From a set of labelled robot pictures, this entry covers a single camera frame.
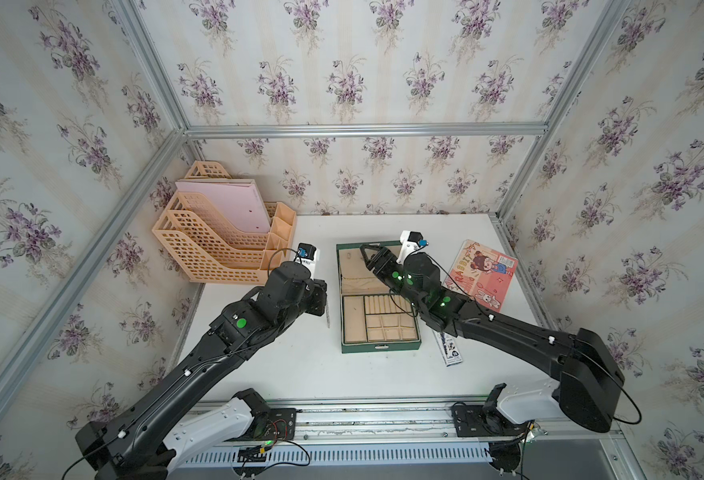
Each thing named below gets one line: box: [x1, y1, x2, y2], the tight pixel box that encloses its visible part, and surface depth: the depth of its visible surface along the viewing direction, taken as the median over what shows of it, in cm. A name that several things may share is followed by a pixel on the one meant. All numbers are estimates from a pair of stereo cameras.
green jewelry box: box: [336, 242, 422, 354], surface depth 87 cm
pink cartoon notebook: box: [443, 239, 518, 312], surface depth 104 cm
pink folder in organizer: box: [175, 181, 271, 233], surface depth 94 cm
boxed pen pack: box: [432, 330, 463, 367], surface depth 85 cm
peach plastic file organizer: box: [151, 160, 297, 285], surface depth 95 cm
